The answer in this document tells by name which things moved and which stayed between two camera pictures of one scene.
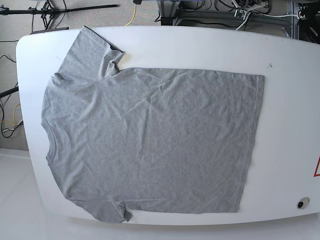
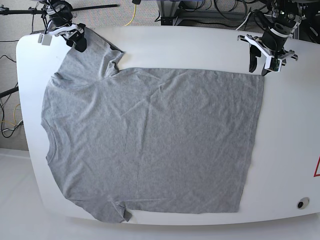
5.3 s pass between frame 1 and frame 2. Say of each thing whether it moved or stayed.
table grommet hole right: stayed
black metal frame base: stayed
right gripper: moved
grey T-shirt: stayed
